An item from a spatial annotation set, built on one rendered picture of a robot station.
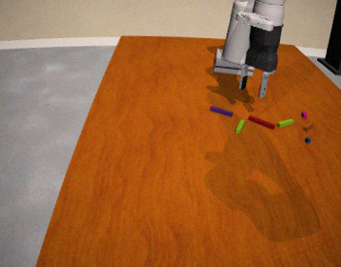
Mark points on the purple rod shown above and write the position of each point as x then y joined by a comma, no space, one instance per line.
218,110

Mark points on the lime green rod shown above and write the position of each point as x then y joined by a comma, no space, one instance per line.
285,123
240,126

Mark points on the dark red rod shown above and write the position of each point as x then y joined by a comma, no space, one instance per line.
261,122

